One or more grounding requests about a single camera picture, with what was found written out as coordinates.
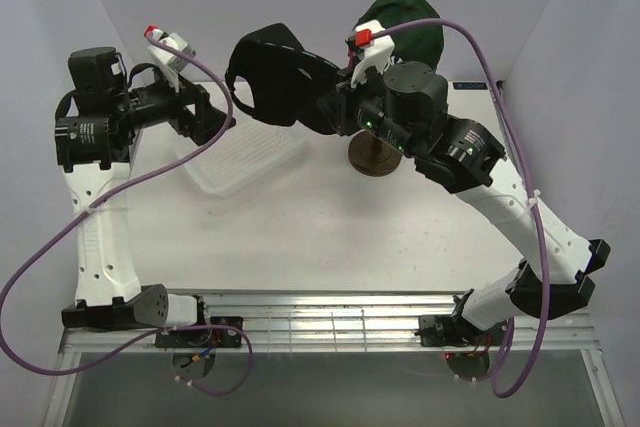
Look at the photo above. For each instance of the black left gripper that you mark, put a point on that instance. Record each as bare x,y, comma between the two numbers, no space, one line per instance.
206,121

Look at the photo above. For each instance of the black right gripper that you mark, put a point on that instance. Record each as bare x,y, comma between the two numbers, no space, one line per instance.
336,104

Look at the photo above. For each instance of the black baseball cap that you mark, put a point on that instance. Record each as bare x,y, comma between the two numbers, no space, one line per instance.
421,44

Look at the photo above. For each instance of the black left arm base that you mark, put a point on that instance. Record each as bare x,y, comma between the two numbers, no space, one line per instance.
204,338

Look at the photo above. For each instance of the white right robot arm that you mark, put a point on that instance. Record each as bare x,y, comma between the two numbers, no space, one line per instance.
405,106

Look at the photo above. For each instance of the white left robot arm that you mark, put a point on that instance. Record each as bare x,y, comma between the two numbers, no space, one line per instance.
97,127

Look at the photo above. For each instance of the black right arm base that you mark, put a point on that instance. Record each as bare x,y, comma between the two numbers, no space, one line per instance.
450,331

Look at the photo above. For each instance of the white plastic basket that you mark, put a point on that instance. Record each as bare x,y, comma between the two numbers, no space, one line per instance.
245,153

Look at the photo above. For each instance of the dark wooden mannequin stand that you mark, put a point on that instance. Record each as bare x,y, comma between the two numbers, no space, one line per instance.
371,157

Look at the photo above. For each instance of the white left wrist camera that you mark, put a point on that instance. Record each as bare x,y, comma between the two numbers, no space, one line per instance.
161,52

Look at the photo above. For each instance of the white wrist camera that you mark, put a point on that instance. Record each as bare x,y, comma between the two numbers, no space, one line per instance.
161,52
369,51

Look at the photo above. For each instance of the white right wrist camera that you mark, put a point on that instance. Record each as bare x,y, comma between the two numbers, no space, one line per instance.
369,51

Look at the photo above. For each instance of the aluminium rail frame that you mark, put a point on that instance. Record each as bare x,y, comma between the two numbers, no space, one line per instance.
317,258

